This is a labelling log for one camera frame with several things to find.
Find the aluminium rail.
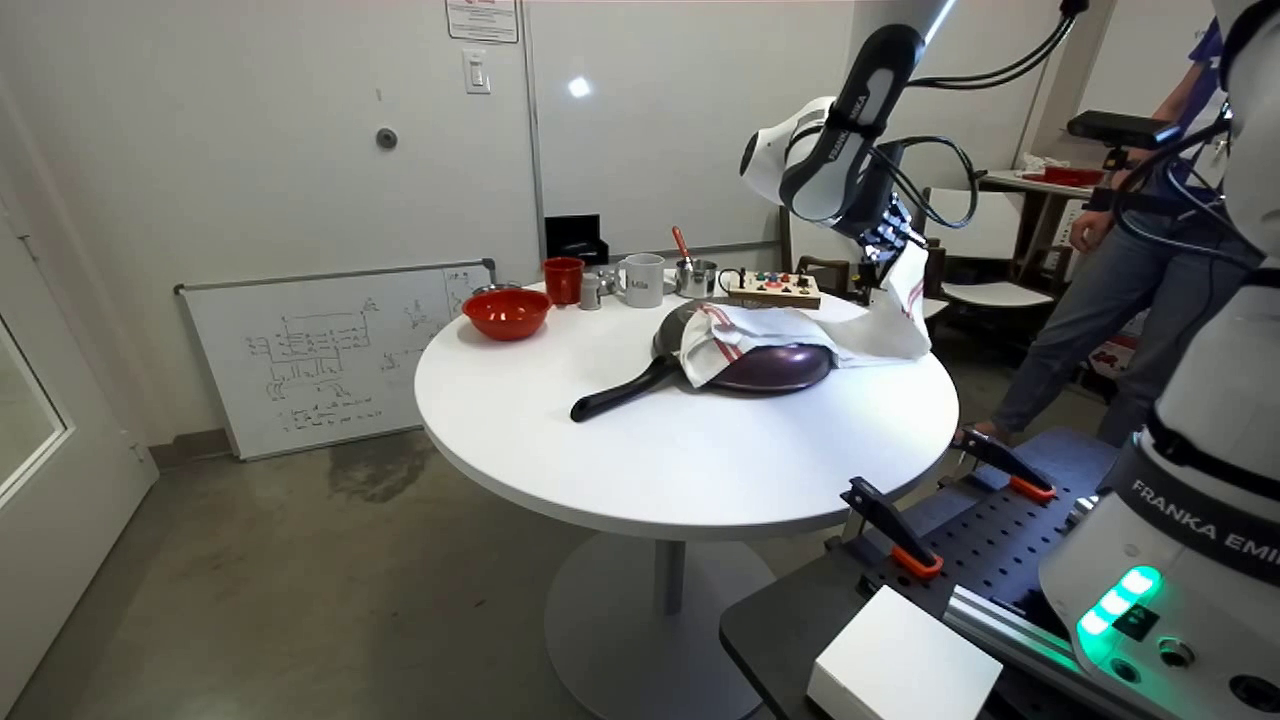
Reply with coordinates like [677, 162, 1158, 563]
[940, 579, 1123, 694]

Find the red cup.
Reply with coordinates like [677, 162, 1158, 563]
[538, 253, 588, 313]

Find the red bowl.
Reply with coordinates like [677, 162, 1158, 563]
[459, 283, 554, 344]

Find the dark frying pan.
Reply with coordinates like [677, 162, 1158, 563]
[567, 295, 840, 428]

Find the black wall tray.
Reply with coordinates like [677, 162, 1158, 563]
[538, 212, 616, 267]

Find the white chair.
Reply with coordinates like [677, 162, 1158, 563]
[932, 183, 1060, 314]

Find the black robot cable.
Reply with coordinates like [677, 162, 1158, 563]
[776, 0, 1090, 237]

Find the white light switch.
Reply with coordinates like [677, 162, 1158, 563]
[459, 42, 494, 100]

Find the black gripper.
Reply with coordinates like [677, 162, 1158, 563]
[850, 193, 932, 292]

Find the black clamp orange handle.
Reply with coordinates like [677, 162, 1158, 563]
[836, 471, 951, 585]
[951, 423, 1064, 507]

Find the person in jeans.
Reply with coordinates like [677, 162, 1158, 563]
[977, 0, 1280, 451]

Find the white door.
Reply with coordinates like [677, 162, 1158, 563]
[0, 222, 163, 720]

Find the white red-striped tea towel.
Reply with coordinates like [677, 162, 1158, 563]
[673, 240, 934, 393]

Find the large steel measuring cup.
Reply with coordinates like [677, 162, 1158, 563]
[673, 256, 721, 305]

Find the paper wall sign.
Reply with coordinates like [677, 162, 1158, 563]
[438, 0, 525, 47]

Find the white table pedestal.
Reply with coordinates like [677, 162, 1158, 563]
[538, 530, 785, 720]

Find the whiteboard with drawings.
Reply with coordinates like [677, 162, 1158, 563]
[173, 256, 499, 464]

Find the background desk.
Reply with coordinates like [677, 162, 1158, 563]
[977, 108, 1205, 272]

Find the white box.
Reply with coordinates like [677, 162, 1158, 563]
[802, 579, 1008, 720]

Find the wooden busy board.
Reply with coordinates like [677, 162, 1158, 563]
[714, 265, 827, 313]

